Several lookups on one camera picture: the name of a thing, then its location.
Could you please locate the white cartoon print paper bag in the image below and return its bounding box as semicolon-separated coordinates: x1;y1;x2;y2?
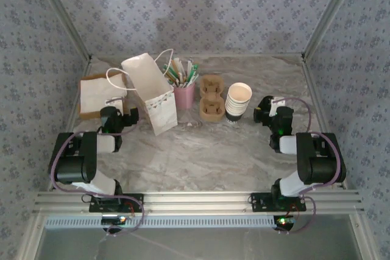
105;49;178;136

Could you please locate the paper coffee cup stack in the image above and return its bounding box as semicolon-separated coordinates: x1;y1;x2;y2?
224;88;252;126

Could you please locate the brown cardboard napkin tray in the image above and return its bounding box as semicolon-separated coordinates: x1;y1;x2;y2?
79;72;129;121

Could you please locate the white paper napkin stack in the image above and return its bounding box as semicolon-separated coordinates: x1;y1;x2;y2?
80;76;127;114

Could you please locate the pink straw holder cup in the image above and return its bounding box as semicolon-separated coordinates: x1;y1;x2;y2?
173;82;196;110

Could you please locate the wooden stirrer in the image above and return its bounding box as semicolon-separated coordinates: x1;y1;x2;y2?
171;58;183;83

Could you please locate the small circuit board with LED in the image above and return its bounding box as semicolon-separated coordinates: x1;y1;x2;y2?
275;216;296;227
101;216;127;226

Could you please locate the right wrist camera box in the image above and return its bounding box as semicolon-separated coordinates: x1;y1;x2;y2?
271;96;289;116

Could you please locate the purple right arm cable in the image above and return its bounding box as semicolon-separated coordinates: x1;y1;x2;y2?
274;97;347;236

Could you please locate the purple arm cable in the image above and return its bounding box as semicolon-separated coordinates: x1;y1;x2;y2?
48;97;146;238
274;97;347;236

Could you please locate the aluminium table back rail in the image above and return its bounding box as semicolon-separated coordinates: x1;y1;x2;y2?
91;53;304;60

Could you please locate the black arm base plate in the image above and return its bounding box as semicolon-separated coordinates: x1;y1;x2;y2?
88;193;144;214
250;192;307;213

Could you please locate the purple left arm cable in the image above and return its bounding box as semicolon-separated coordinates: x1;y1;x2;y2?
48;97;146;238

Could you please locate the aluminium frame post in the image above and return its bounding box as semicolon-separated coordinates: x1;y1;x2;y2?
29;0;94;61
301;0;365;60

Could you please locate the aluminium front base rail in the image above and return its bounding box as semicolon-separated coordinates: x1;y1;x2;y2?
32;191;365;214

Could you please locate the grey slotted cable duct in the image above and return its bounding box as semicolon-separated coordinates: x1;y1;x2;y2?
44;216;280;230

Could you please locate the aluminium frame leg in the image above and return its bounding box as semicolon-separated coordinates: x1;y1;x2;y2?
350;213;377;260
16;213;46;260

